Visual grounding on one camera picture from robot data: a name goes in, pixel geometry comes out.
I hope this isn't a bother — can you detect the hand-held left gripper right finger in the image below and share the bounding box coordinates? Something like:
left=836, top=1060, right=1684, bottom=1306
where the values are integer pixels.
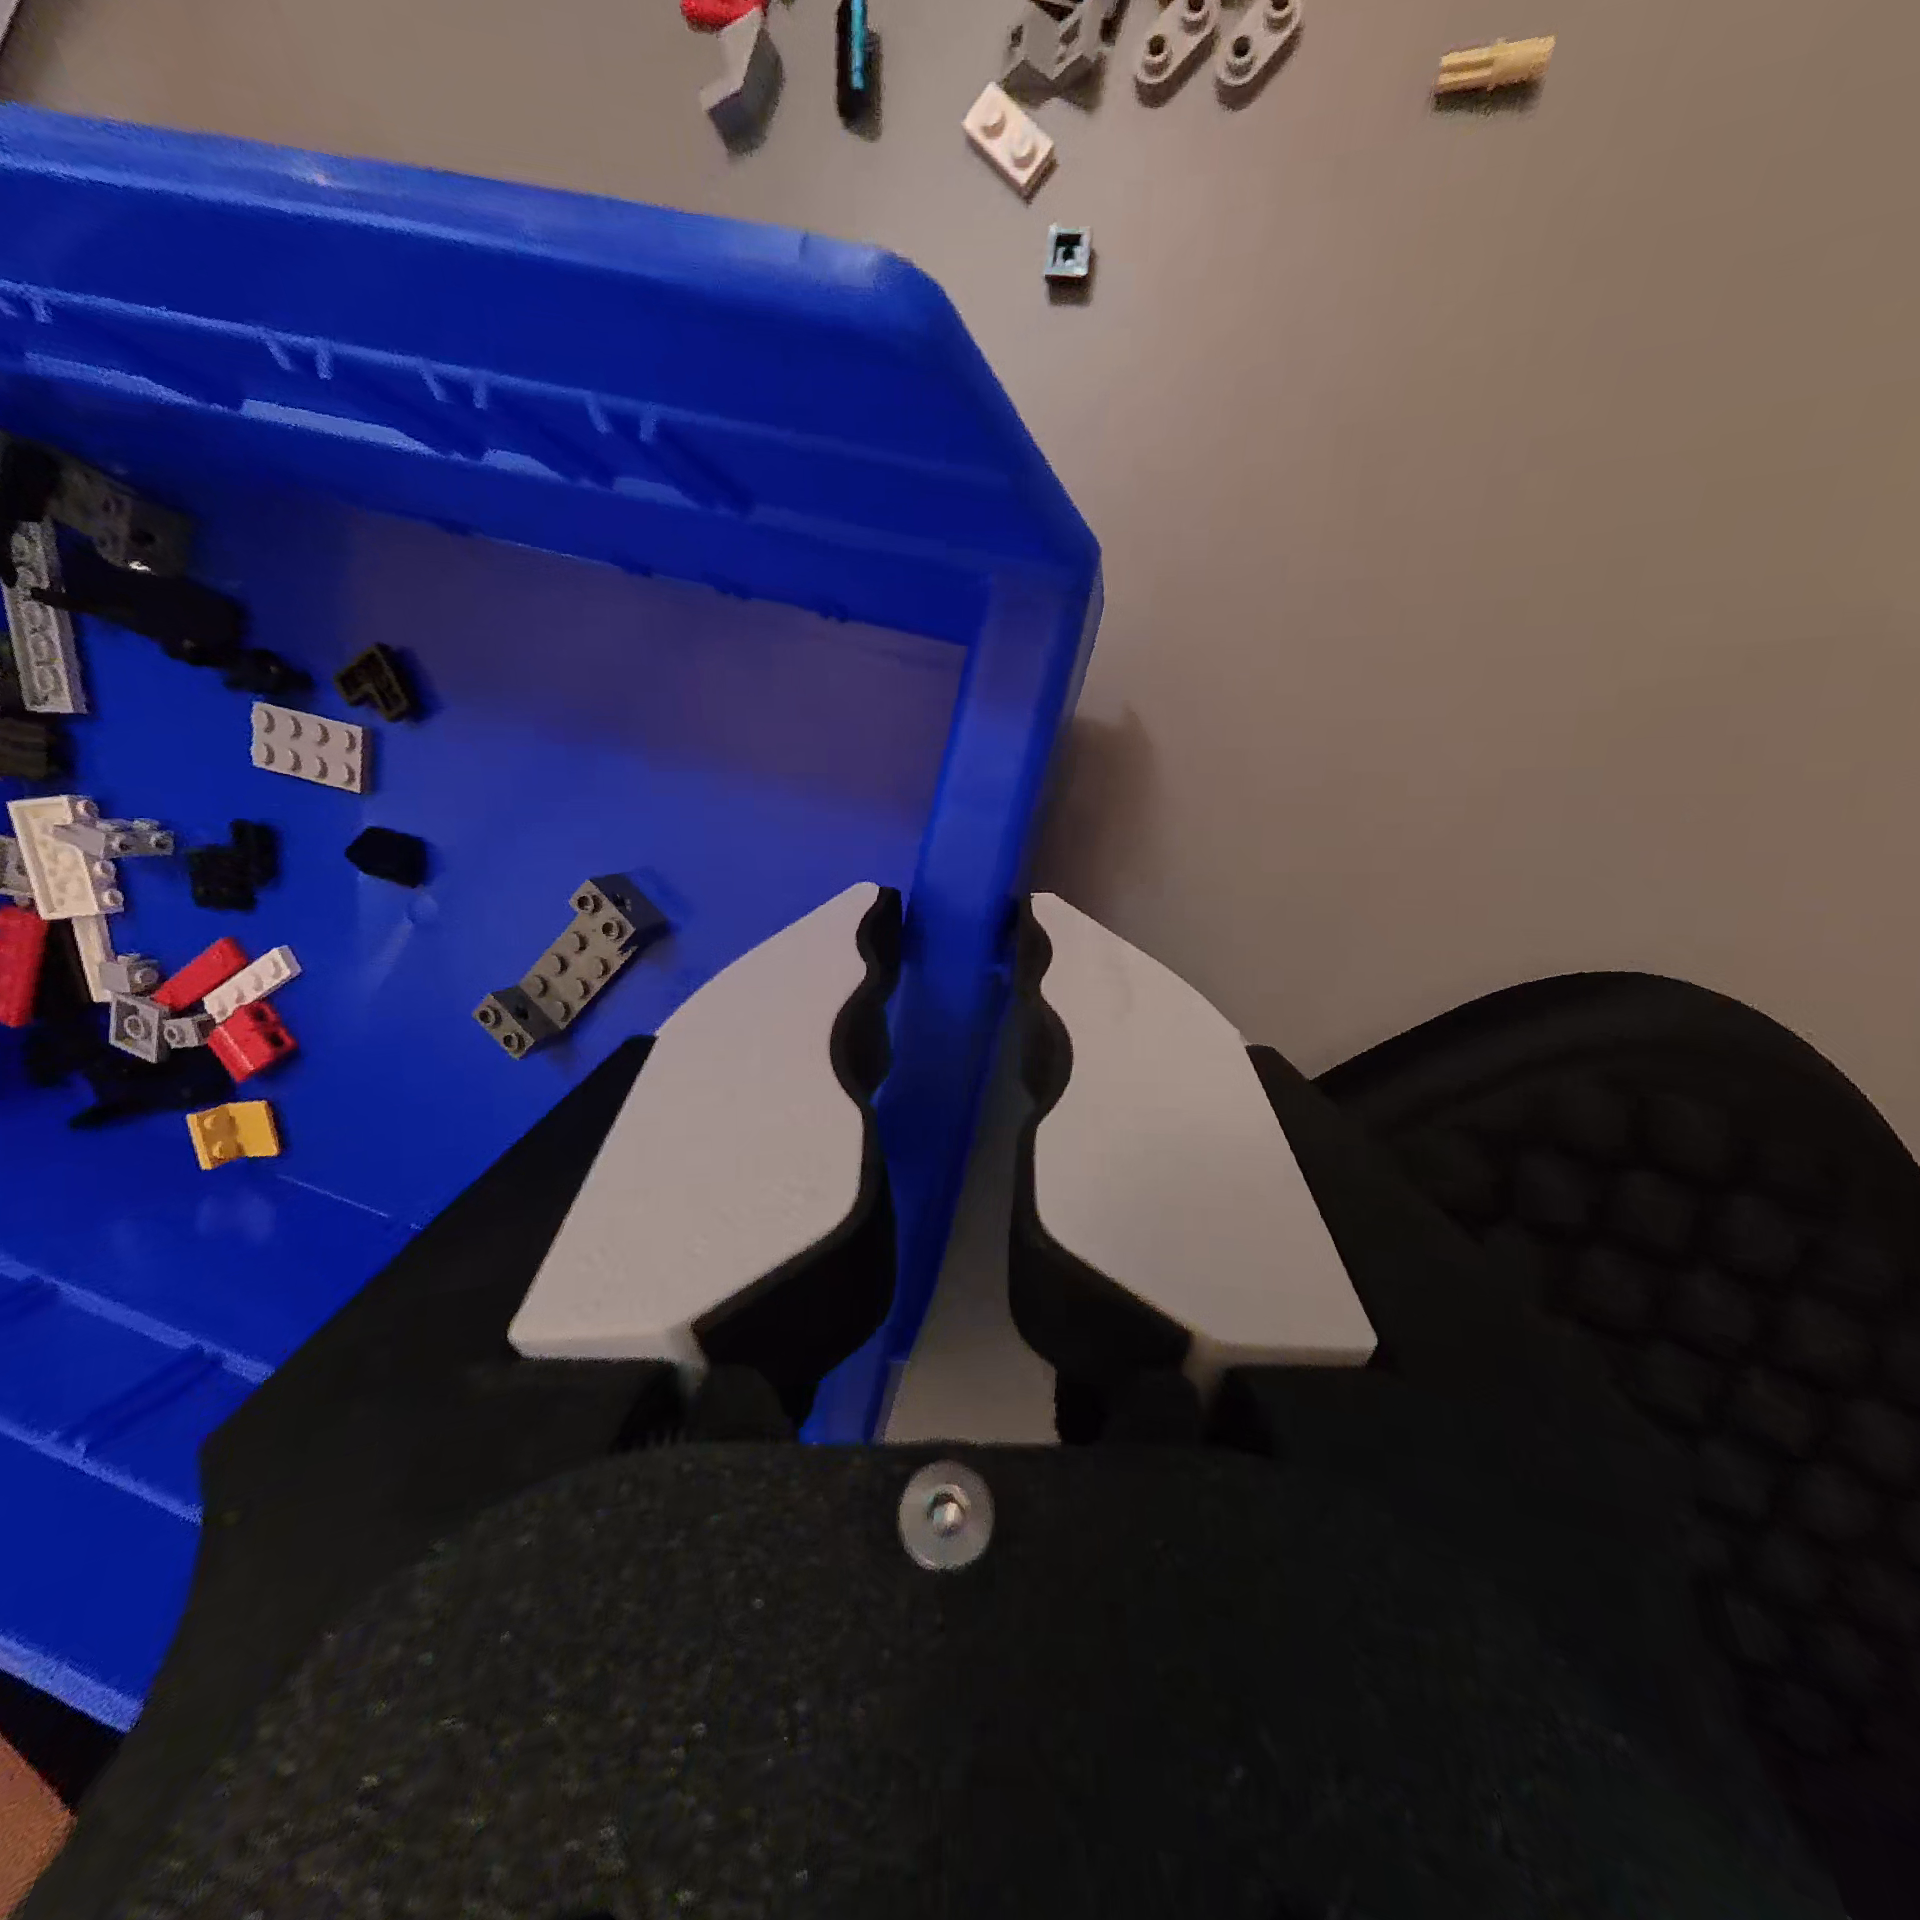
left=1008, top=888, right=1381, bottom=1402

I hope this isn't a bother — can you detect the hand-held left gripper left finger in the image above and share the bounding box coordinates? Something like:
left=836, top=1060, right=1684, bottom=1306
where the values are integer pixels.
left=506, top=881, right=901, bottom=1402

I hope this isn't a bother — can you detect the blue plastic bin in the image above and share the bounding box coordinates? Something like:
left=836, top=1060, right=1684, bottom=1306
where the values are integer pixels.
left=0, top=101, right=1104, bottom=1727

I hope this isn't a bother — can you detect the heap of mixed toy bricks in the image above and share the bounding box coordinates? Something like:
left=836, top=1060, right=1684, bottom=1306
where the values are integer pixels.
left=0, top=437, right=671, bottom=1175

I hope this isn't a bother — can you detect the pile of small toy bricks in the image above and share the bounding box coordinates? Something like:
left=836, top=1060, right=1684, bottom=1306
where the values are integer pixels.
left=676, top=0, right=1560, bottom=292

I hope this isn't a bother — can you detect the black padded armrest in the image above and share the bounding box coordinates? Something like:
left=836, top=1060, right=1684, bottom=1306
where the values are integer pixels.
left=1312, top=971, right=1920, bottom=1920

